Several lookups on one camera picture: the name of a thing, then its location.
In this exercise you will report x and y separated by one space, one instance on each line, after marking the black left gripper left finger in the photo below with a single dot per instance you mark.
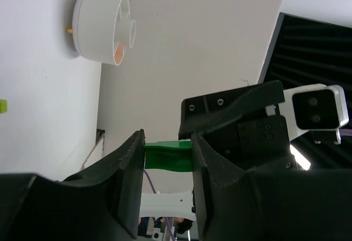
101 202

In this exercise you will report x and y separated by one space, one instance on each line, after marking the lime green lego far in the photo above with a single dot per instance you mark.
3 106

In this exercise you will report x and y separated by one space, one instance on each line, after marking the dark green sloped lego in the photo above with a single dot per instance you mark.
175 156

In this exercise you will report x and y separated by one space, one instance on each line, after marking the white divided bowl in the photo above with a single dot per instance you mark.
102 30

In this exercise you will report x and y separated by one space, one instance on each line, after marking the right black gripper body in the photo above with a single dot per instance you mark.
244 125

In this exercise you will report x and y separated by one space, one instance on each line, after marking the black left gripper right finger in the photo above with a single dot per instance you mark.
268 204

